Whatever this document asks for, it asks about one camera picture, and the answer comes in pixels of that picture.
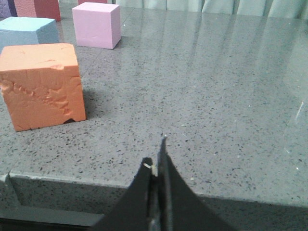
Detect red foam cube right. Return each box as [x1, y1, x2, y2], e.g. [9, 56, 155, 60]
[14, 0, 61, 22]

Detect white curtain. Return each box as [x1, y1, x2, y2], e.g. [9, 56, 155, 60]
[111, 0, 308, 20]

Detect pink foam cube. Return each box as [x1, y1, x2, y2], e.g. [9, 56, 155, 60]
[72, 2, 121, 49]

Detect red foam cube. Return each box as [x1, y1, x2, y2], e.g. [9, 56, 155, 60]
[14, 0, 61, 22]
[77, 0, 108, 5]

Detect orange foam cube near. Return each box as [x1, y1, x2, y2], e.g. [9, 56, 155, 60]
[0, 43, 86, 131]

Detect purple foam cube front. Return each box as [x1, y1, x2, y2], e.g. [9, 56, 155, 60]
[0, 0, 17, 18]

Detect red foam cube left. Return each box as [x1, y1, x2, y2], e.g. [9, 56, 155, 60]
[77, 0, 108, 5]

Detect blue foam cube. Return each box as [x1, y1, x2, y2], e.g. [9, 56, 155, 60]
[0, 17, 59, 50]

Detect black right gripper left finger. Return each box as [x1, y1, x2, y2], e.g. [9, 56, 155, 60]
[90, 157, 153, 231]

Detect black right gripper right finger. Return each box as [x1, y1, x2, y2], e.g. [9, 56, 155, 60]
[157, 137, 236, 231]

